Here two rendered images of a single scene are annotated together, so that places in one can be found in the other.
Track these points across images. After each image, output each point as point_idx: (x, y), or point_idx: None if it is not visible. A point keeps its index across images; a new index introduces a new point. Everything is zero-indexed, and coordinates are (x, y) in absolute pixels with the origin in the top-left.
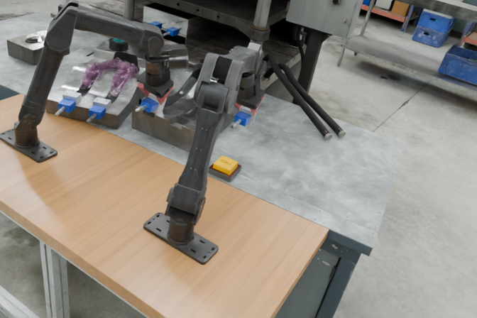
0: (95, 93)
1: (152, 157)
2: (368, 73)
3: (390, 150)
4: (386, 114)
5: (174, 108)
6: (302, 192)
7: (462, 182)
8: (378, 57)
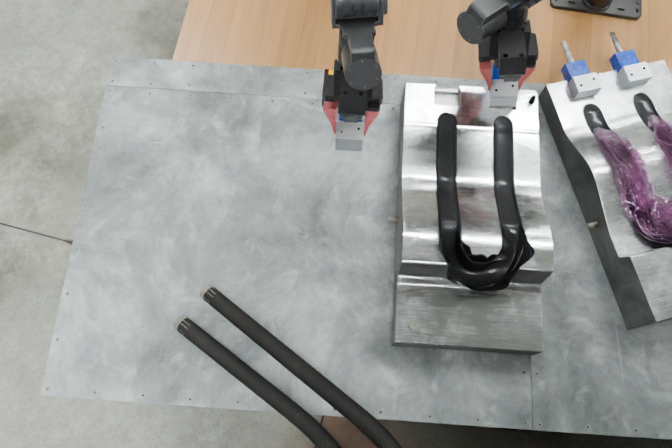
0: (627, 119)
1: (448, 67)
2: None
3: (74, 340)
4: None
5: (476, 123)
6: (220, 109)
7: None
8: None
